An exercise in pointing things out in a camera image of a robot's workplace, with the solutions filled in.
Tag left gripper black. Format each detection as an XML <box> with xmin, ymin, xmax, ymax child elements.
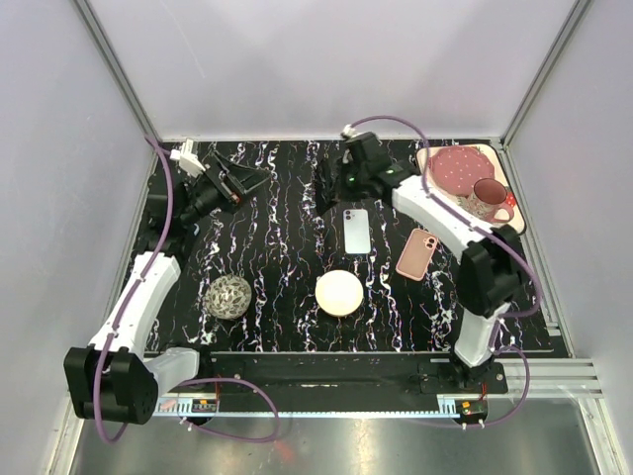
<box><xmin>179</xmin><ymin>151</ymin><xmax>272</xmax><ymax>227</ymax></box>

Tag light blue smartphone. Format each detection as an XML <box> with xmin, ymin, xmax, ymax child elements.
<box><xmin>343</xmin><ymin>209</ymin><xmax>372</xmax><ymax>254</ymax></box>

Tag pink phone case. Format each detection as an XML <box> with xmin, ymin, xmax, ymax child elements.
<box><xmin>396</xmin><ymin>229</ymin><xmax>438</xmax><ymax>282</ymax></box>

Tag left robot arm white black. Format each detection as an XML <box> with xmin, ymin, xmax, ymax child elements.
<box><xmin>63</xmin><ymin>153</ymin><xmax>271</xmax><ymax>425</ymax></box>

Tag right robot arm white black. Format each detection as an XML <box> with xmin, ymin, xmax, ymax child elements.
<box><xmin>313</xmin><ymin>132</ymin><xmax>536</xmax><ymax>393</ymax></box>

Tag white round bowl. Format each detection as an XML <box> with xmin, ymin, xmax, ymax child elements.
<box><xmin>315</xmin><ymin>270</ymin><xmax>364</xmax><ymax>318</ymax></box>

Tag leaf patterned bowl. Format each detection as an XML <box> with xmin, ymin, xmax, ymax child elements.
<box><xmin>203</xmin><ymin>274</ymin><xmax>252</xmax><ymax>321</ymax></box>

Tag pink dotted plate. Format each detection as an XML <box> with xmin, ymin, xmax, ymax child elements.
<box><xmin>429</xmin><ymin>145</ymin><xmax>496</xmax><ymax>197</ymax></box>

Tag pink mug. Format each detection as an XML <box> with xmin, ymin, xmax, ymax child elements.
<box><xmin>461</xmin><ymin>178</ymin><xmax>514</xmax><ymax>224</ymax></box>

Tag cream rectangular tray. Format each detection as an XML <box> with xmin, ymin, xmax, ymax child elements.
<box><xmin>416</xmin><ymin>143</ymin><xmax>525</xmax><ymax>233</ymax></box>

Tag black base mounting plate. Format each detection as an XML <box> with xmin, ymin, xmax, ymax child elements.
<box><xmin>156</xmin><ymin>350</ymin><xmax>508</xmax><ymax>414</ymax></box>

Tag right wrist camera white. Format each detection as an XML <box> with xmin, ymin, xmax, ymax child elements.
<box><xmin>340</xmin><ymin>124</ymin><xmax>361</xmax><ymax>142</ymax></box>

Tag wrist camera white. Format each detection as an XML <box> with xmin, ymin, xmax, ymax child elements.
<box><xmin>169</xmin><ymin>139</ymin><xmax>206</xmax><ymax>178</ymax></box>
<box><xmin>340</xmin><ymin>124</ymin><xmax>361</xmax><ymax>142</ymax></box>

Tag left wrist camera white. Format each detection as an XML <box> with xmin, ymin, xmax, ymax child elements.
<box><xmin>169</xmin><ymin>139</ymin><xmax>206</xmax><ymax>178</ymax></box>

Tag left aluminium frame post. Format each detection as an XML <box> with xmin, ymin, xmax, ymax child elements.
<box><xmin>70</xmin><ymin>0</ymin><xmax>159</xmax><ymax>140</ymax></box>

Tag aluminium frame post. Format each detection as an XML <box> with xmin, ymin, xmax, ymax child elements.
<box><xmin>499</xmin><ymin>0</ymin><xmax>593</xmax><ymax>148</ymax></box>
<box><xmin>70</xmin><ymin>0</ymin><xmax>159</xmax><ymax>140</ymax></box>

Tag white cable duct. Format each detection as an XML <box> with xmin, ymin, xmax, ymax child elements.
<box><xmin>153</xmin><ymin>396</ymin><xmax>458</xmax><ymax>419</ymax></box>

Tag right aluminium frame post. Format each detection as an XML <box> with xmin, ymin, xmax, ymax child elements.
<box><xmin>499</xmin><ymin>0</ymin><xmax>593</xmax><ymax>148</ymax></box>

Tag aluminium front rail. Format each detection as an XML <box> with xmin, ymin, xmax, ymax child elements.
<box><xmin>147</xmin><ymin>357</ymin><xmax>606</xmax><ymax>399</ymax></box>

